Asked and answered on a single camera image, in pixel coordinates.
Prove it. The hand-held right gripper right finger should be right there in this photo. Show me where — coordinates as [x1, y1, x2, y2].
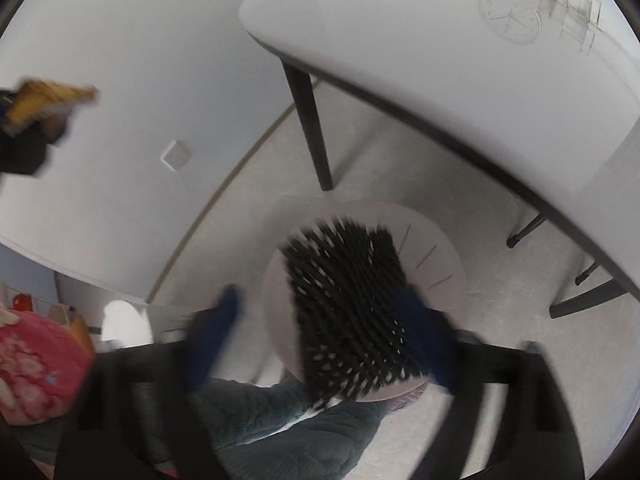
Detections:
[395, 285, 586, 480]

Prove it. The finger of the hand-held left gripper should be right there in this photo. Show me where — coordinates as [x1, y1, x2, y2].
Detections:
[0, 89, 71, 178]

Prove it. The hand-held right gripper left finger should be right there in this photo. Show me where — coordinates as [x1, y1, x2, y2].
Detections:
[52, 285, 243, 480]

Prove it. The clear snack bag gold print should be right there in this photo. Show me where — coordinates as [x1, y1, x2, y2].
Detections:
[5, 79, 99, 127]

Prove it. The black foam net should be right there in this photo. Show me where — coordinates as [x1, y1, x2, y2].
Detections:
[280, 215, 431, 411]

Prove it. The white round trash bin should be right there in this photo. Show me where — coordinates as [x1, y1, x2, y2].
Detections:
[260, 202, 468, 403]

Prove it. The white round object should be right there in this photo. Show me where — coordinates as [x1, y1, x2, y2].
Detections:
[102, 300, 153, 346]

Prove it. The person's teal quilted leg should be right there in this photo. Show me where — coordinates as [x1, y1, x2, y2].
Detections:
[15, 375, 391, 480]

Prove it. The person's pink floral jacket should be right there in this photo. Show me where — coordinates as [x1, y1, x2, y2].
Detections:
[0, 307, 96, 426]

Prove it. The black table leg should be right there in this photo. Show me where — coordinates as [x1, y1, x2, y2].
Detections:
[280, 60, 334, 192]

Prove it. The white wall socket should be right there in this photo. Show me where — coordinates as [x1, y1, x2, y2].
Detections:
[160, 140, 192, 171]

